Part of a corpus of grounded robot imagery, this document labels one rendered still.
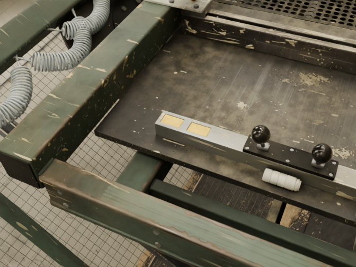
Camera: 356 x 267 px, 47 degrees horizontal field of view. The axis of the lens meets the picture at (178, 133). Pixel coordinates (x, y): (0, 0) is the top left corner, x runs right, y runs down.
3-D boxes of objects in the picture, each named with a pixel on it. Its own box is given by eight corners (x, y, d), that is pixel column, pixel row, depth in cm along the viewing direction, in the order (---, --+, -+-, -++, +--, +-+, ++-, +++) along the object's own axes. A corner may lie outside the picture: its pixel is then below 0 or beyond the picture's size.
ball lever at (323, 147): (323, 176, 87) (330, 163, 74) (305, 170, 88) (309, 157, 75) (329, 159, 87) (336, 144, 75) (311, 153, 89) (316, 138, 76)
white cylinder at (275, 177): (260, 183, 90) (296, 195, 87) (262, 174, 88) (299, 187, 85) (265, 172, 92) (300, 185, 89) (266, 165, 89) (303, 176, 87)
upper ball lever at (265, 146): (268, 158, 91) (266, 144, 78) (252, 152, 92) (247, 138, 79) (274, 142, 91) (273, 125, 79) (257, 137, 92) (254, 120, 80)
